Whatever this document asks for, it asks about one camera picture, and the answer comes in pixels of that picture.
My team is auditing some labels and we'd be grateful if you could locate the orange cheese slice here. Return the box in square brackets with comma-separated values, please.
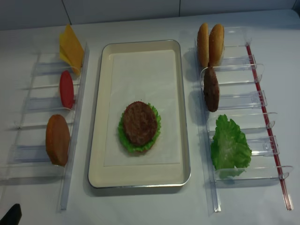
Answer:
[59, 23, 85, 71]

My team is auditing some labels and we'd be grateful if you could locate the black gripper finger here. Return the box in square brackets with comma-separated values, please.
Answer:
[0, 211, 22, 225]

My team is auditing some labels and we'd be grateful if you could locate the red tomato slice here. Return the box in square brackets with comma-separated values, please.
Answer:
[60, 70, 74, 109]

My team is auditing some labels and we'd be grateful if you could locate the yellow cheese slice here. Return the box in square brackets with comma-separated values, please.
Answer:
[59, 32, 82, 76]

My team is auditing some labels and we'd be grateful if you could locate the green lettuce leaf in rack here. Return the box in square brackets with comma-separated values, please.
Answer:
[210, 114, 252, 179]

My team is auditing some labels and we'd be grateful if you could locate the right sesame bun half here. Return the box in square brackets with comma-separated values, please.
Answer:
[209, 24, 225, 67]

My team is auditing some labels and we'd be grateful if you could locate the white paper liner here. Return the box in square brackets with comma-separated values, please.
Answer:
[105, 50, 181, 166]

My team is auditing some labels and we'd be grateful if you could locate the clear acrylic left rack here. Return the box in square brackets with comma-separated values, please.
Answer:
[0, 46, 90, 210]

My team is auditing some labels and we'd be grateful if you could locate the cream metal tray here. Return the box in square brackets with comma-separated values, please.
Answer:
[88, 40, 190, 188]

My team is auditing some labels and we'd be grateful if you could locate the sesame bun half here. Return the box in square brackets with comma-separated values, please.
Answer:
[209, 24, 225, 67]
[197, 22, 209, 68]

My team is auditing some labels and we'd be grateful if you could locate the clear acrylic rack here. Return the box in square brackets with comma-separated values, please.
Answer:
[194, 27, 293, 212]
[0, 46, 90, 210]

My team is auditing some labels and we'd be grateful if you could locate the brown meat patty in rack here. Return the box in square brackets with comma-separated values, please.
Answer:
[203, 64, 220, 112]

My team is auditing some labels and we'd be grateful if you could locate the clear acrylic right rack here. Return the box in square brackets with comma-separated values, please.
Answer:
[194, 27, 293, 212]

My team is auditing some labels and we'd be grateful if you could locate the left sesame bun half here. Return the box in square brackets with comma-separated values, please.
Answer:
[197, 22, 209, 68]

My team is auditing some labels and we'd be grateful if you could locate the green lettuce under patty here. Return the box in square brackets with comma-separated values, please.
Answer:
[118, 103, 161, 154]

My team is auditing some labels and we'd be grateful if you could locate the brown meat patty on tray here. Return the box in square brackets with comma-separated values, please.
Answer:
[122, 101, 158, 147]

